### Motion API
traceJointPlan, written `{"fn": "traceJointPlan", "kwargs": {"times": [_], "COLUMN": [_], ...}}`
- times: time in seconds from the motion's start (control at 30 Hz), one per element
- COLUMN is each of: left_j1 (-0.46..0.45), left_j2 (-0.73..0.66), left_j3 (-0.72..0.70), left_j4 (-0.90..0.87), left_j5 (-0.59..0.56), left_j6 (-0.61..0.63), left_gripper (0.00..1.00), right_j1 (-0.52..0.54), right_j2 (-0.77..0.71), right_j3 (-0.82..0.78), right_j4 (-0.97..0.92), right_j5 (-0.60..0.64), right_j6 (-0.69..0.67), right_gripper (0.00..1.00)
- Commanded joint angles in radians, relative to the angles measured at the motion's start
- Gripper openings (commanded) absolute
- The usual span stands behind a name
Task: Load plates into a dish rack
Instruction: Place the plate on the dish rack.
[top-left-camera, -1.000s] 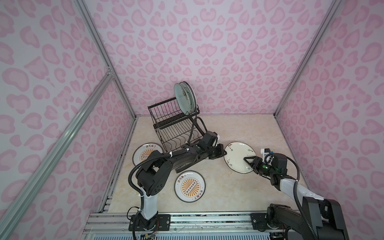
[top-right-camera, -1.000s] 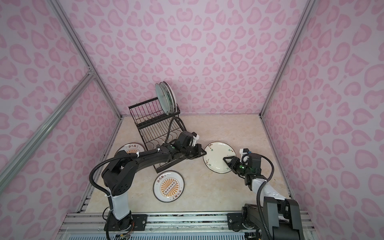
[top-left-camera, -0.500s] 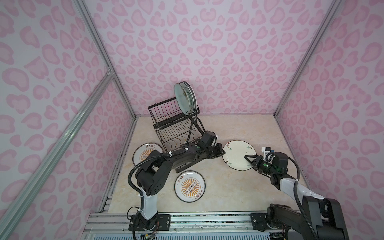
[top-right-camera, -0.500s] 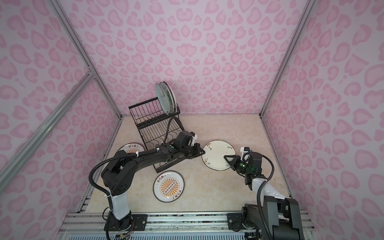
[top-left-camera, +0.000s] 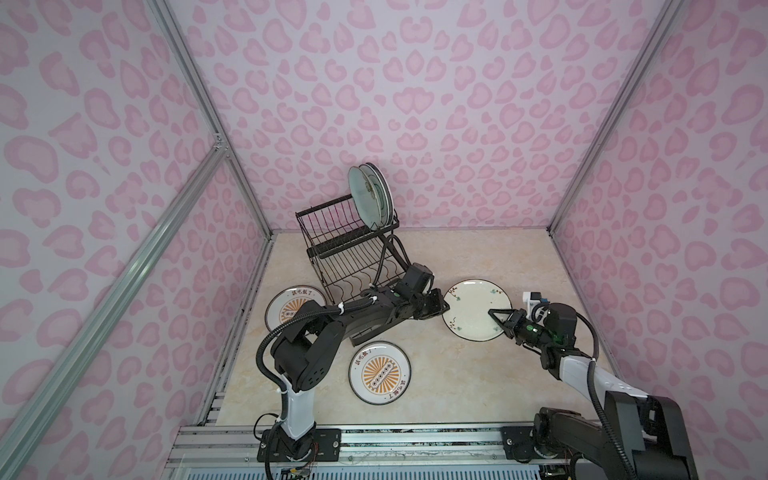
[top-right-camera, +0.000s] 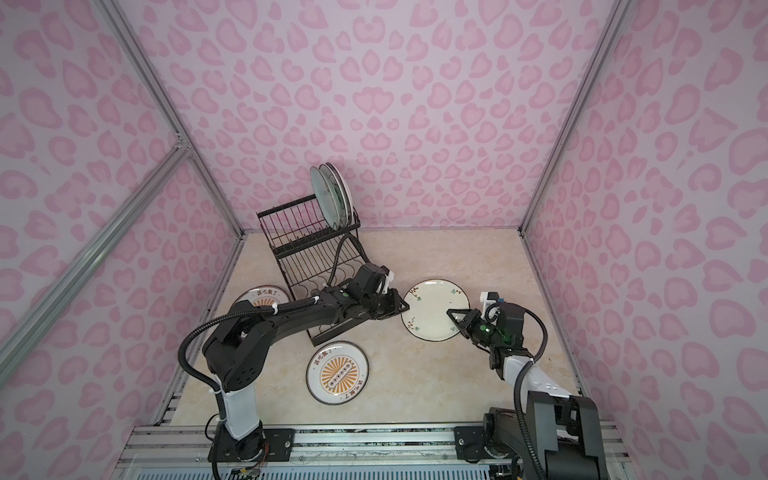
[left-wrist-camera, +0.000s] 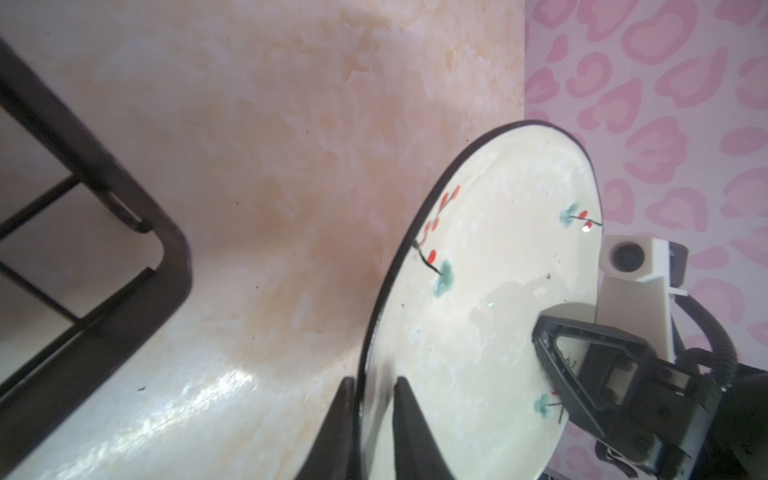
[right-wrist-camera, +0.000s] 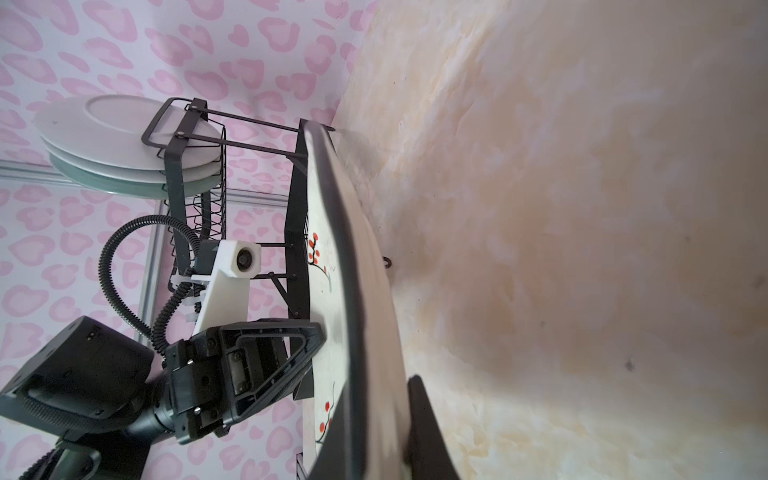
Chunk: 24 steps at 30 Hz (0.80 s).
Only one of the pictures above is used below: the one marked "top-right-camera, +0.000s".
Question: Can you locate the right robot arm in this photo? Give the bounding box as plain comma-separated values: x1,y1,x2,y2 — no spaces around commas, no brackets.
447,300,610,479

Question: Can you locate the light blue flower plate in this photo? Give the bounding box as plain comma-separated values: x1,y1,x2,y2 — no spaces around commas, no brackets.
310,167,339,229

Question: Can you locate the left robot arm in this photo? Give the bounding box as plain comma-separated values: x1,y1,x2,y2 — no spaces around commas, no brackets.
185,263,410,463

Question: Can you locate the black wire dish rack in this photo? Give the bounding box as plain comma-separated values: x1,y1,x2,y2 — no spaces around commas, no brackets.
256,194,385,348

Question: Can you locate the orange sunburst plate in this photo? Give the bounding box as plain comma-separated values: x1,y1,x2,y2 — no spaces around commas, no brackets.
305,341,370,405
235,285,291,307

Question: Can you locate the cream floral rim plate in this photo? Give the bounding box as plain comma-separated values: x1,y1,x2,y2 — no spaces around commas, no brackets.
402,279,470,342

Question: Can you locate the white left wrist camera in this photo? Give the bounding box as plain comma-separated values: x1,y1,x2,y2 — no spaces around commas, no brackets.
381,270,395,293

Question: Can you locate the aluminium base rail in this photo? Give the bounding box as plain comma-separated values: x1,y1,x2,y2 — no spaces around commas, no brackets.
113,419,631,480

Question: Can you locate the dark green rim plate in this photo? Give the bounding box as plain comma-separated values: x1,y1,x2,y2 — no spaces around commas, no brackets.
326,162,355,226

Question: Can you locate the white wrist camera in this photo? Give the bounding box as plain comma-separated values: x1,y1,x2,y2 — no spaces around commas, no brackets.
381,270,395,293
480,291,500,309

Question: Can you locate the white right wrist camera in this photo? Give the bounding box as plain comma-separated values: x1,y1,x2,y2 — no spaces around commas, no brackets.
480,291,500,309

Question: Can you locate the white plate quatrefoil emblem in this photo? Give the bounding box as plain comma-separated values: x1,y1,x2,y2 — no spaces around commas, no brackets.
319,164,347,229

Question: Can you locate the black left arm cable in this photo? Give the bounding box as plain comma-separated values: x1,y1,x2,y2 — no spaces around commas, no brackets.
177,232,373,480

